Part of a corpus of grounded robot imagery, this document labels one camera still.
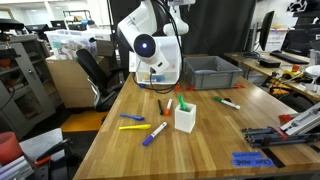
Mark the red plastic cup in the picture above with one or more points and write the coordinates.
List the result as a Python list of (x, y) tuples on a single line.
[(10, 149)]

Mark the blue pen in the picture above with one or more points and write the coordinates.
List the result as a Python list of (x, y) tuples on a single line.
[(138, 118)]

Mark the black computer monitor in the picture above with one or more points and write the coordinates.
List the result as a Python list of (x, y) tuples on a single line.
[(265, 28)]

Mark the cardboard box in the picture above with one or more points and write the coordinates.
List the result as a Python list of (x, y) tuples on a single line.
[(71, 82)]

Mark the orange capped white marker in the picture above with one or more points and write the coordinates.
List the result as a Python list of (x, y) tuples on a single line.
[(168, 108)]

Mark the black pen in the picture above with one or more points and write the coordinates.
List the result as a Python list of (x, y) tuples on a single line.
[(160, 107)]

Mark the blue tape label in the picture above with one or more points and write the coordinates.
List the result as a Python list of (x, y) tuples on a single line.
[(250, 159)]

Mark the aluminium extrusion rail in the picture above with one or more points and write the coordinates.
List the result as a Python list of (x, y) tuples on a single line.
[(304, 122)]

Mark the black office chair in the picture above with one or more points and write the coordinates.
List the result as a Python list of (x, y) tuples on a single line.
[(104, 95)]

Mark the grey plastic bin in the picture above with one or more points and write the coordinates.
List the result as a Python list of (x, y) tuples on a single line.
[(210, 72)]

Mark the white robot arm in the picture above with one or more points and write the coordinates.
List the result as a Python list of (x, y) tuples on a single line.
[(138, 27)]

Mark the white square pen cup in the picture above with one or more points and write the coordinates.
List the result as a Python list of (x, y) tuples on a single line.
[(185, 120)]

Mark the green capped white marker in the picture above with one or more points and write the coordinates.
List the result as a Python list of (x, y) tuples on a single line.
[(227, 103)]

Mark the green marker in cup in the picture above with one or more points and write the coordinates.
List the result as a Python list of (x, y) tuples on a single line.
[(182, 103)]

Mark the clear plastic storage tub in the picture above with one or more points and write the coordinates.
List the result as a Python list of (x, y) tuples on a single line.
[(65, 43)]

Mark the grey metal cabinet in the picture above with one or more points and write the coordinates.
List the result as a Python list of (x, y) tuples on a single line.
[(24, 101)]

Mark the white bowl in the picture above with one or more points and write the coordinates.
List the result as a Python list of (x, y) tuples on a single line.
[(313, 71)]

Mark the black keyboard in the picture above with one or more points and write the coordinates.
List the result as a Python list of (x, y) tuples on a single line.
[(287, 58)]

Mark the yellow marker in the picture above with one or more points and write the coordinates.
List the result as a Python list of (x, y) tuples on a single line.
[(135, 127)]

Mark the black camera tripod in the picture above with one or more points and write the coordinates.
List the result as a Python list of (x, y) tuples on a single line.
[(266, 137)]

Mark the blue capped white marker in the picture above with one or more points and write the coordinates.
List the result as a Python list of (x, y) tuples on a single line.
[(154, 134)]

